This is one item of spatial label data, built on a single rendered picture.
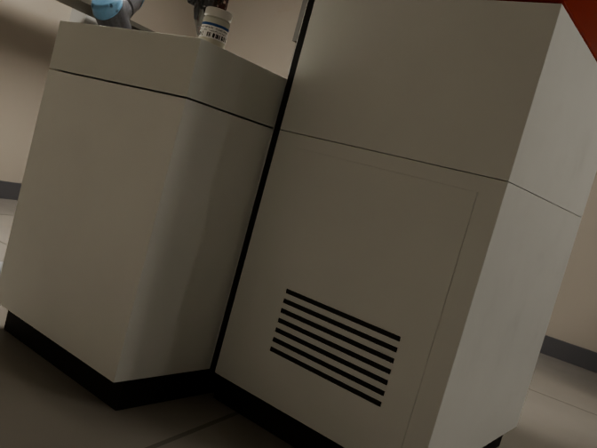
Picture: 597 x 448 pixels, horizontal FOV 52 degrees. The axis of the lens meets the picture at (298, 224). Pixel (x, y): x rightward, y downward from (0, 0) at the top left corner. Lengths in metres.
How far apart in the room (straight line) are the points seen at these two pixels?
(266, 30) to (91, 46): 3.59
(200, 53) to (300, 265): 0.61
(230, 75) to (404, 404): 0.93
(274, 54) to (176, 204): 3.78
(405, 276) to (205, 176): 0.58
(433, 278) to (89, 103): 1.05
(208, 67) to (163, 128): 0.19
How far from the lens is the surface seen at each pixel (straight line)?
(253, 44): 5.42
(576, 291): 4.35
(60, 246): 1.86
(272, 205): 1.75
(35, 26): 4.67
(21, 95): 4.65
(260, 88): 1.73
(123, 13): 2.50
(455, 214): 1.47
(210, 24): 1.64
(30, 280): 1.97
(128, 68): 1.74
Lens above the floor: 0.72
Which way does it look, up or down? 5 degrees down
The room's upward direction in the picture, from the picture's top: 15 degrees clockwise
